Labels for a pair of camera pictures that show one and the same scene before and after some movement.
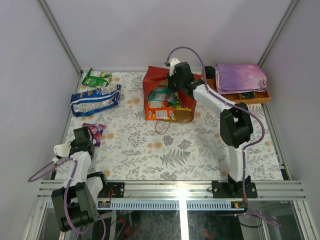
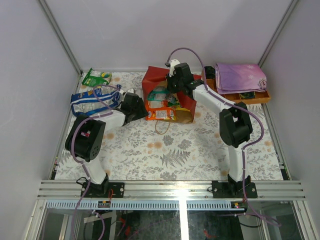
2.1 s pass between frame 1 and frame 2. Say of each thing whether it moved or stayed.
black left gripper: moved
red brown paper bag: stayed
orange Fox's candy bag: stayed
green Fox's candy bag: stayed
